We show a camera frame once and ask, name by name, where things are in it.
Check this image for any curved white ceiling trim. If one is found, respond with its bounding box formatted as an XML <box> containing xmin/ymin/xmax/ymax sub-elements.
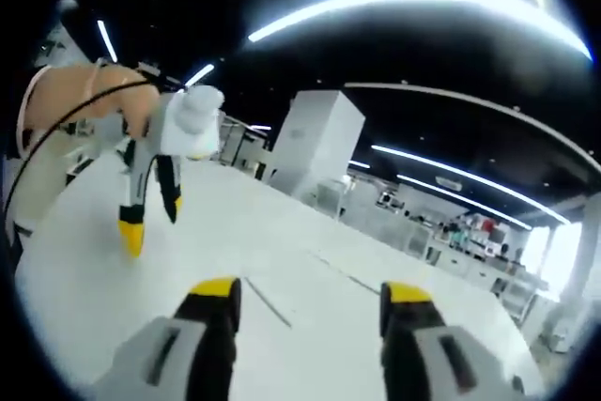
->
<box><xmin>344</xmin><ymin>81</ymin><xmax>601</xmax><ymax>173</ymax></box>

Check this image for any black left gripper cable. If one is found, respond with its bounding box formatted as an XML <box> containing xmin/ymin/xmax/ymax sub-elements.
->
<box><xmin>1</xmin><ymin>59</ymin><xmax>190</xmax><ymax>234</ymax></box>

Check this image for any shorter ceiling light strip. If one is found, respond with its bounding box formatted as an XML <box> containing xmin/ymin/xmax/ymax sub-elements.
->
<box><xmin>397</xmin><ymin>174</ymin><xmax>532</xmax><ymax>231</ymax></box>

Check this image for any bright window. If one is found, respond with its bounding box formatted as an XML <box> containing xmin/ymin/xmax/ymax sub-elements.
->
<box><xmin>522</xmin><ymin>221</ymin><xmax>584</xmax><ymax>300</ymax></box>

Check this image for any long ceiling light strip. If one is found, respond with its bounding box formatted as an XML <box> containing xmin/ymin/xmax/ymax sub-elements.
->
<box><xmin>372</xmin><ymin>143</ymin><xmax>573</xmax><ymax>226</ymax></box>

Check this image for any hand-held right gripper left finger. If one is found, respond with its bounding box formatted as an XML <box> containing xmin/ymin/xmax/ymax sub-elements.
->
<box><xmin>91</xmin><ymin>276</ymin><xmax>243</xmax><ymax>401</ymax></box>

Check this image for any large white square pillar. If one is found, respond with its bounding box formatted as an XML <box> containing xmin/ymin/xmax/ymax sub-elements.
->
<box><xmin>270</xmin><ymin>89</ymin><xmax>367</xmax><ymax>196</ymax></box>

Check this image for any grey mesh office chair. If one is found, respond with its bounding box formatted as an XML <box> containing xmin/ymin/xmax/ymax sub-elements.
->
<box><xmin>405</xmin><ymin>221</ymin><xmax>432</xmax><ymax>255</ymax></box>
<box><xmin>311</xmin><ymin>181</ymin><xmax>347</xmax><ymax>220</ymax></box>

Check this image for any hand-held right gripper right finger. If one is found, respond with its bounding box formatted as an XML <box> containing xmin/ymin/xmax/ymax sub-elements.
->
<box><xmin>379</xmin><ymin>280</ymin><xmax>528</xmax><ymax>401</ymax></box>

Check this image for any row of white cabinets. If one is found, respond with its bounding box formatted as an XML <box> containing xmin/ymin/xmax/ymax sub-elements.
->
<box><xmin>424</xmin><ymin>244</ymin><xmax>518</xmax><ymax>290</ymax></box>

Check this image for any short ceiling light bar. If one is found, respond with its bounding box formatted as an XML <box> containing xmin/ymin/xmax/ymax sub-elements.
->
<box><xmin>95</xmin><ymin>19</ymin><xmax>119</xmax><ymax>64</ymax></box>
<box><xmin>184</xmin><ymin>63</ymin><xmax>216</xmax><ymax>88</ymax></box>

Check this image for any person's left hand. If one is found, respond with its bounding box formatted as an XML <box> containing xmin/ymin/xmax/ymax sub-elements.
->
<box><xmin>93</xmin><ymin>64</ymin><xmax>162</xmax><ymax>141</ymax></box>

